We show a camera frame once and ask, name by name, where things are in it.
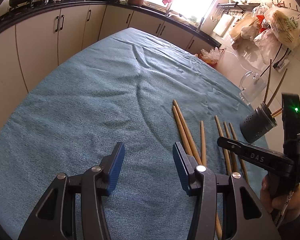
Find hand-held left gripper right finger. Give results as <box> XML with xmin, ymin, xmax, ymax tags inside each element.
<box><xmin>172</xmin><ymin>141</ymin><xmax>282</xmax><ymax>240</ymax></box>

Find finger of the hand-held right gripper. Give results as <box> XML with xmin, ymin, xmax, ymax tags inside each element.
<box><xmin>216</xmin><ymin>136</ymin><xmax>245</xmax><ymax>154</ymax></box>

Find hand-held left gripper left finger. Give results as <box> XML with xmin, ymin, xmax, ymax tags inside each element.
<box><xmin>18</xmin><ymin>141</ymin><xmax>125</xmax><ymax>240</ymax></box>

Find dark grey utensil holder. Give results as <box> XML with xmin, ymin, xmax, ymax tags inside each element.
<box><xmin>239</xmin><ymin>102</ymin><xmax>278</xmax><ymax>143</ymax></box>

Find bunch of wooden chopsticks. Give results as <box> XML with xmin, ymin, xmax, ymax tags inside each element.
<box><xmin>172</xmin><ymin>99</ymin><xmax>250</xmax><ymax>239</ymax></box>

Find person's right hand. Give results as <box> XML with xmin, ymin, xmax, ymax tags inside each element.
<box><xmin>260</xmin><ymin>176</ymin><xmax>300</xmax><ymax>215</ymax></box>

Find clear glass mug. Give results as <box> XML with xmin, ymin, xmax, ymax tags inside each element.
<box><xmin>238</xmin><ymin>69</ymin><xmax>267</xmax><ymax>106</ymax></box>

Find blue tablecloth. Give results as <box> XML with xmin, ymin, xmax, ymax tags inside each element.
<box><xmin>0</xmin><ymin>27</ymin><xmax>268</xmax><ymax>240</ymax></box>

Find orange plastic bag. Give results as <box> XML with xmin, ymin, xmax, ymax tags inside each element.
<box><xmin>199</xmin><ymin>47</ymin><xmax>222</xmax><ymax>68</ymax></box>

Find white plastic bag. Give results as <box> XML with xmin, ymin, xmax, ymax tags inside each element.
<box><xmin>254</xmin><ymin>27</ymin><xmax>282</xmax><ymax>50</ymax></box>

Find beige plastic bag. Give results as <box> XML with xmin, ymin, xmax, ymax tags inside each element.
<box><xmin>229</xmin><ymin>12</ymin><xmax>259</xmax><ymax>49</ymax></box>

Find white cutting board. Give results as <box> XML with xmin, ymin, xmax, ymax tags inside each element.
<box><xmin>212</xmin><ymin>14</ymin><xmax>234</xmax><ymax>37</ymax></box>

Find steel faucet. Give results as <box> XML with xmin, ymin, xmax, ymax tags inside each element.
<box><xmin>195</xmin><ymin>17</ymin><xmax>205</xmax><ymax>33</ymax></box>

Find yellowish printed plastic bag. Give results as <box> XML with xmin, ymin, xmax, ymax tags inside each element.
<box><xmin>264</xmin><ymin>6</ymin><xmax>300</xmax><ymax>50</ymax></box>

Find lower kitchen cabinets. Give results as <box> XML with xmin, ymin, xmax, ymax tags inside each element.
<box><xmin>0</xmin><ymin>4</ymin><xmax>215</xmax><ymax>135</ymax></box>

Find black kitchen countertop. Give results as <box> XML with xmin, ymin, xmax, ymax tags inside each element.
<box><xmin>0</xmin><ymin>0</ymin><xmax>223</xmax><ymax>53</ymax></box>

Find gas stove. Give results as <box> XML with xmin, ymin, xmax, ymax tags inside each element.
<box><xmin>7</xmin><ymin>0</ymin><xmax>73</xmax><ymax>12</ymax></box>

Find patterned wrist strap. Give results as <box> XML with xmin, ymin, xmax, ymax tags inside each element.
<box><xmin>274</xmin><ymin>189</ymin><xmax>295</xmax><ymax>228</ymax></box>

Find black power cable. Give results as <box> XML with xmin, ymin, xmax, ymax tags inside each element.
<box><xmin>271</xmin><ymin>42</ymin><xmax>290</xmax><ymax>73</ymax></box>

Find metal wall rack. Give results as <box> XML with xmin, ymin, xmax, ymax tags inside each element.
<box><xmin>216</xmin><ymin>1</ymin><xmax>253</xmax><ymax>15</ymax></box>

